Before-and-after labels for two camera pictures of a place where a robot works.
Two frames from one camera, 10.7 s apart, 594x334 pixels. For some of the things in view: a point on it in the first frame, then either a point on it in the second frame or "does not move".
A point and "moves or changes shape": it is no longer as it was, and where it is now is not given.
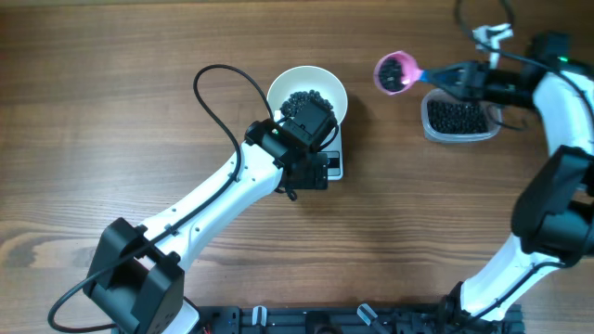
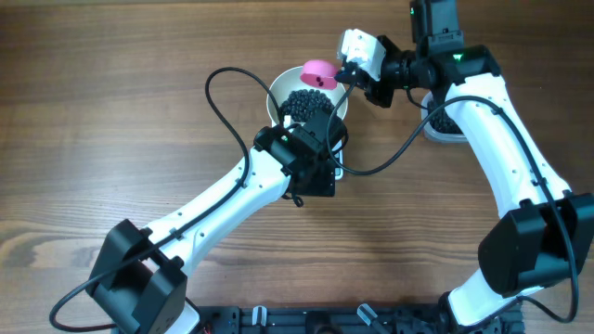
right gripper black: [481, 71] to [375, 92]
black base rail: [354, 319] does not move
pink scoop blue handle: [395, 72] moves or changes shape
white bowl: [304, 78] does not move
